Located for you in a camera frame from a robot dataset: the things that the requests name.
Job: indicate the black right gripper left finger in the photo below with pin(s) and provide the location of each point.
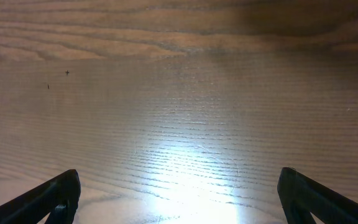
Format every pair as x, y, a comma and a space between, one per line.
56, 200

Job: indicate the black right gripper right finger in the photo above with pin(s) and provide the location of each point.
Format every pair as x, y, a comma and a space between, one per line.
302, 199

